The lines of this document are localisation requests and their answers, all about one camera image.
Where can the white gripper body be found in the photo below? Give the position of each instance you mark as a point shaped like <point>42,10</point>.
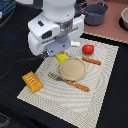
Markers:
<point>48,37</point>

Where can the red toy tomato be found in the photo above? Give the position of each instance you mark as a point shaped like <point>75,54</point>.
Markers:
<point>88,49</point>

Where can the orange bread loaf toy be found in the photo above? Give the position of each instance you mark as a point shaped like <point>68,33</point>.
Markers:
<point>32,82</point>

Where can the yellow butter box toy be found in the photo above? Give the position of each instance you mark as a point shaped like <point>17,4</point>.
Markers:
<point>61,57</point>

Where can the white ghost-shaped toy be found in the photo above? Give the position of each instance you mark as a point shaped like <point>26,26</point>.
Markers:
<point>75,44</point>

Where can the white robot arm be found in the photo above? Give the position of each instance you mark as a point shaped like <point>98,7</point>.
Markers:
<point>58,11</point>

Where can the round beige plate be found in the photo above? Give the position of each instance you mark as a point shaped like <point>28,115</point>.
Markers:
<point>73,69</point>

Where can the large dark grey pot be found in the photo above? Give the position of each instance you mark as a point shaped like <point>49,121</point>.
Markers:
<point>95,13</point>

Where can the beige woven placemat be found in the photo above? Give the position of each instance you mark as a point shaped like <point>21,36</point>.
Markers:
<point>66,102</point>

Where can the beige bowl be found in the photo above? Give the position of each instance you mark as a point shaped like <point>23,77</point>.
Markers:
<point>124,16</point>

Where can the fork with orange handle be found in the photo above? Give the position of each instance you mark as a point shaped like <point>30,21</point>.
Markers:
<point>58,78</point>

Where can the knife with orange handle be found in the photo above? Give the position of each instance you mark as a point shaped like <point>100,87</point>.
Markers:
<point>91,60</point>

